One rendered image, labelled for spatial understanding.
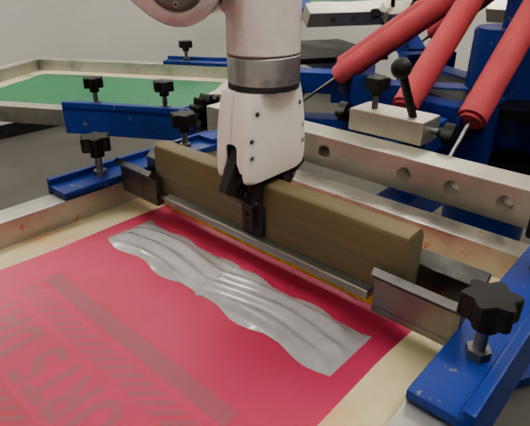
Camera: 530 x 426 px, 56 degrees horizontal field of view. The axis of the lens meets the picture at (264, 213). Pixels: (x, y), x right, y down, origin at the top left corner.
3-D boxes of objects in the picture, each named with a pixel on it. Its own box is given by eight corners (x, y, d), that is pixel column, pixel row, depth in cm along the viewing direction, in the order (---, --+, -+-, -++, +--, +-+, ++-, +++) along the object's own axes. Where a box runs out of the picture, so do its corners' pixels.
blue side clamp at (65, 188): (72, 232, 69) (62, 187, 66) (55, 221, 73) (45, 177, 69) (226, 172, 89) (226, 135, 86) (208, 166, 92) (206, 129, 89)
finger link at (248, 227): (245, 177, 56) (246, 228, 59) (224, 184, 54) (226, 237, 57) (265, 183, 55) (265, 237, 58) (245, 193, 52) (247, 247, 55)
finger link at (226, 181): (248, 119, 52) (268, 152, 57) (205, 174, 50) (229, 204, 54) (256, 121, 52) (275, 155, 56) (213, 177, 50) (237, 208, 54)
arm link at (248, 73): (270, 43, 56) (270, 68, 57) (211, 53, 50) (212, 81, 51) (324, 50, 51) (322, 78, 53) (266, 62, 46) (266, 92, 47)
